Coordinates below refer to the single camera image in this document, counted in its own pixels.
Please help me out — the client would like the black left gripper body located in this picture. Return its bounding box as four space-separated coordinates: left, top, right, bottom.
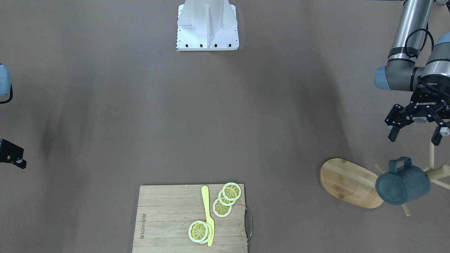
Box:
405 90 449 124

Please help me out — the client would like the dark blue cup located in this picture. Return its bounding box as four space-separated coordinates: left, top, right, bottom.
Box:
375 156 431 205

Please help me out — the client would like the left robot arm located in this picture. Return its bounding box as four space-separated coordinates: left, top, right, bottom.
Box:
374 0 450 146

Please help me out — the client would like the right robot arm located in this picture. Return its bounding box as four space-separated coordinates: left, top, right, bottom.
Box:
0 64 13 104

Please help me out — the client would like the wooden cup storage rack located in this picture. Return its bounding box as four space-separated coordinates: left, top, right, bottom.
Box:
319 144 449 216

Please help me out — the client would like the lemon slice near edge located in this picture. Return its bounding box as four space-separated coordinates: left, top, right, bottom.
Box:
222 182 242 201

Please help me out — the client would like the lemon slice middle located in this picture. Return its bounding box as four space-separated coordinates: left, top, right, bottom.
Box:
218 190 236 207

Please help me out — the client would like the lemon slice far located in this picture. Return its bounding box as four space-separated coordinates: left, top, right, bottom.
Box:
213 199 232 218

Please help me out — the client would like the yellow plastic knife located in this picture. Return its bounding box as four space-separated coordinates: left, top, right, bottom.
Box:
201 185 215 247

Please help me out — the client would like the lemon slice under knife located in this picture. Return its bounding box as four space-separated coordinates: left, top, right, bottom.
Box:
199 222 213 244

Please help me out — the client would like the lemon slice top pair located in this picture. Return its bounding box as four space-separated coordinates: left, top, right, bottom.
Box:
188 220 207 243

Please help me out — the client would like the wooden cutting board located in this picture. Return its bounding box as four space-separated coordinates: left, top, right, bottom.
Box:
132 184 252 253

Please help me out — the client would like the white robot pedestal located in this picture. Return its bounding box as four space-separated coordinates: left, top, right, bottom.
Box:
176 0 239 51

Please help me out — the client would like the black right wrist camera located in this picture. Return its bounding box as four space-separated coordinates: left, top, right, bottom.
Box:
0 139 27 169

